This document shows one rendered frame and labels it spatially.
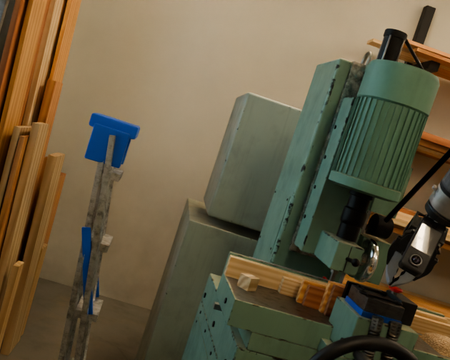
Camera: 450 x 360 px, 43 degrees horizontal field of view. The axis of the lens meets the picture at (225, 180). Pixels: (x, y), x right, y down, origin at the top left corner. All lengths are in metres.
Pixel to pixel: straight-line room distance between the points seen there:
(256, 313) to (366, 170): 0.41
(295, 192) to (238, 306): 0.45
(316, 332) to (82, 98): 2.67
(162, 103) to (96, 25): 0.62
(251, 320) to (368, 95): 0.58
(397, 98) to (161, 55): 2.46
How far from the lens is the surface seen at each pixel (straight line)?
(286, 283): 1.41
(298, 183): 1.57
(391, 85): 1.36
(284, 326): 1.28
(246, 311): 1.25
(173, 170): 3.63
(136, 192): 3.66
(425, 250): 1.12
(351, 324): 1.23
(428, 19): 3.94
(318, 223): 1.50
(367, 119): 1.37
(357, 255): 1.40
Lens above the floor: 1.22
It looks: 4 degrees down
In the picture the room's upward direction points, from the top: 18 degrees clockwise
